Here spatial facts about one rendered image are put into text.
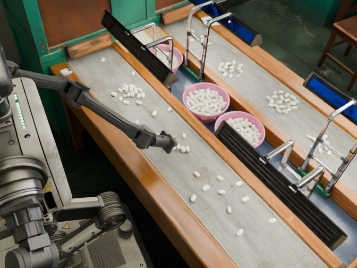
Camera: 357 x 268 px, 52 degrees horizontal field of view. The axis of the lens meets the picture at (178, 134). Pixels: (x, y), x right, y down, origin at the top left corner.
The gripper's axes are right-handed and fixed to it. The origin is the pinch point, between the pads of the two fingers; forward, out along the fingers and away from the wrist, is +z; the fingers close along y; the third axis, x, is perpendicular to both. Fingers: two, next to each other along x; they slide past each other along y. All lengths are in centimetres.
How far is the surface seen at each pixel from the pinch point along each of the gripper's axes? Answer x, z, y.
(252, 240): 6, 4, -57
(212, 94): -22.5, 36.2, 21.3
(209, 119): -12.8, 29.1, 9.1
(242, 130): -20.0, 33.4, -8.4
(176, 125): -1.7, 12.8, 14.2
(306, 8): -122, 253, 117
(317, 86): -60, 29, -27
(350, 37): -109, 181, 31
